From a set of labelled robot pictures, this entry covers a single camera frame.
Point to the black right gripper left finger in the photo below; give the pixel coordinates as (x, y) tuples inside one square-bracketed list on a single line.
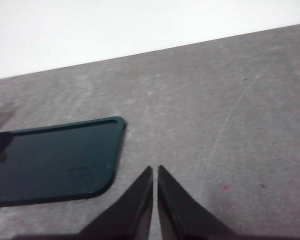
[(130, 215)]

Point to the dark rectangular tray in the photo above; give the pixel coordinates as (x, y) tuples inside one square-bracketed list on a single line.
[(55, 162)]

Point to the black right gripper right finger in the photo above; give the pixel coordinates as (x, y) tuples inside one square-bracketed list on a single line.
[(180, 215)]

